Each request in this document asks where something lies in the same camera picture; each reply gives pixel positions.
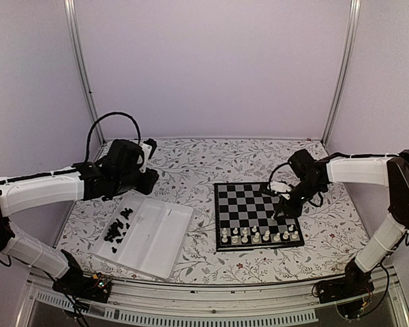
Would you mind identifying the black silver chess board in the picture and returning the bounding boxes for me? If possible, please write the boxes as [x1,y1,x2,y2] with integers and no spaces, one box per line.
[213,183,305,252]

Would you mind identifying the front aluminium rail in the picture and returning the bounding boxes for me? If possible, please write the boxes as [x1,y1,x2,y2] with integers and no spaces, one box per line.
[16,265,409,326]

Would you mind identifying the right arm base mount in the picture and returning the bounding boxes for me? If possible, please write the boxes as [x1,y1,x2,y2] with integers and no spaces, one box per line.
[311,277,374,320]

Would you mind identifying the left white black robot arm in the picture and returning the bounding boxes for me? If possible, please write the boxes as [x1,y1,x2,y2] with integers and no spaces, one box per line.
[0,139,159,296]

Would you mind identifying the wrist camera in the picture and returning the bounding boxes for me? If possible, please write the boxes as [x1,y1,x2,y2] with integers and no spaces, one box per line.
[137,138,157,173]
[260,181,292,200]

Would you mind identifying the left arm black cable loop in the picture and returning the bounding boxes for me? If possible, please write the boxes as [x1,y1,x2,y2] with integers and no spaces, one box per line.
[85,110,142,164]

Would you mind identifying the aluminium frame post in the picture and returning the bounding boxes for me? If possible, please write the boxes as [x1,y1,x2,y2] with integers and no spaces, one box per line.
[321,0,361,146]
[63,0,106,146]

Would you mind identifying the left aluminium frame post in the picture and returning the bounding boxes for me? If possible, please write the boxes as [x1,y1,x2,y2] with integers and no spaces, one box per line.
[63,0,106,146]

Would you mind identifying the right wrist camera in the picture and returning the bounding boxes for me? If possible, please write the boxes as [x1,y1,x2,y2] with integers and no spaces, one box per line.
[260,181,292,200]

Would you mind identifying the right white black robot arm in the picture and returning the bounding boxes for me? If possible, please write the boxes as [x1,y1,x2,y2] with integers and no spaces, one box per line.
[265,149,409,297]

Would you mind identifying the white chess king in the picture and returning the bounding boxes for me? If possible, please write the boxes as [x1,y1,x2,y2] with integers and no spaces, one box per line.
[252,232,261,243]

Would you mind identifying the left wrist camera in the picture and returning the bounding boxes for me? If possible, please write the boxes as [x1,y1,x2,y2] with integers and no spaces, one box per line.
[137,138,157,173]

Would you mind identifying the right aluminium frame post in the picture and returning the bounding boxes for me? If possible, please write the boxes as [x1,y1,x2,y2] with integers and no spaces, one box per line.
[321,0,361,146]

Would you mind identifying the white plastic compartment tray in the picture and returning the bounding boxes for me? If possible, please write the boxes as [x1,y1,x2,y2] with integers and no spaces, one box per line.
[91,193,194,281]

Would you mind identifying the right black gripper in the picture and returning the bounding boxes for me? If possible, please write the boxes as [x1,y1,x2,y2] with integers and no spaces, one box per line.
[273,179,324,221]

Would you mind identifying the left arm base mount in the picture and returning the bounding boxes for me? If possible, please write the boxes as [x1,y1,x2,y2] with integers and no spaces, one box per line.
[52,271,112,303]

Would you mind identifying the pile of black chess pieces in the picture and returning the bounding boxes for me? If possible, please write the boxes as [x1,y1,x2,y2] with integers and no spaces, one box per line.
[104,208,134,253]

